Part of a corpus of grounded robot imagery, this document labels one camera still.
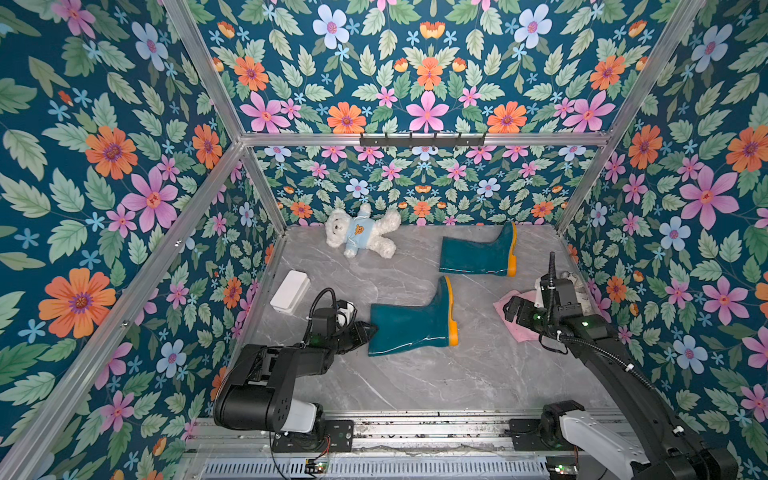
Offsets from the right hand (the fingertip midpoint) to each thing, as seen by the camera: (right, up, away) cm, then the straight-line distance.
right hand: (523, 308), depth 80 cm
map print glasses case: (+26, +2, +17) cm, 31 cm away
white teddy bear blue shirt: (-48, +23, +28) cm, 60 cm away
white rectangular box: (-70, +2, +16) cm, 72 cm away
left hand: (-41, -8, +9) cm, 42 cm away
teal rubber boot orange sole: (-33, -8, +10) cm, 35 cm away
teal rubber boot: (-1, +14, +23) cm, 27 cm away
